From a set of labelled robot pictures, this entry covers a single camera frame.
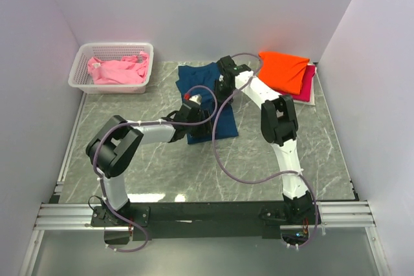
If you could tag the aluminium extrusion rail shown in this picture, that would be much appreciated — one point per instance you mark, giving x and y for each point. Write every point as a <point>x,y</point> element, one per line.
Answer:
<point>74,217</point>

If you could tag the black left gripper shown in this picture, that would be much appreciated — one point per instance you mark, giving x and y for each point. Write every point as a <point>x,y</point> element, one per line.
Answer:
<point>204,131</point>

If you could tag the folded orange t shirt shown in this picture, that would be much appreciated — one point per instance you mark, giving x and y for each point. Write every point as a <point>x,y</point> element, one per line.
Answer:
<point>283,72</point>

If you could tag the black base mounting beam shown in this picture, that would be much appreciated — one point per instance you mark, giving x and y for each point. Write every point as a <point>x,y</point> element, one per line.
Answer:
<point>179,220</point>

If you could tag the folded magenta t shirt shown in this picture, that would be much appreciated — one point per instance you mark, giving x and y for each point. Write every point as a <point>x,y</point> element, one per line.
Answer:
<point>307,87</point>

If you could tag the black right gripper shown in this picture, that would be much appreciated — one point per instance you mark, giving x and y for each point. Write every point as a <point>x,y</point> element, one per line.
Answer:
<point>218,82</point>

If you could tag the pink t shirt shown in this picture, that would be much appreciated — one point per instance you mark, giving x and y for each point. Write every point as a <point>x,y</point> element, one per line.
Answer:
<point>130,70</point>

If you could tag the folded white t shirt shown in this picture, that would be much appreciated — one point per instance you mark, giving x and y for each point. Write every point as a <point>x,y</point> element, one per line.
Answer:
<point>313,99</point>

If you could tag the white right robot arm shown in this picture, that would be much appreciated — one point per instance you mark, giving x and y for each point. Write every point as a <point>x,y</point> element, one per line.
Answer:
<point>279,126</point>

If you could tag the white perforated plastic basket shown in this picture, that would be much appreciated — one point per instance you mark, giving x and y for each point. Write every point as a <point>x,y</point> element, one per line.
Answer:
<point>81,79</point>

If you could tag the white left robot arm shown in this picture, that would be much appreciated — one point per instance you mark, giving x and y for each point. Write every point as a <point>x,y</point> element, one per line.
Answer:
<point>113,148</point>

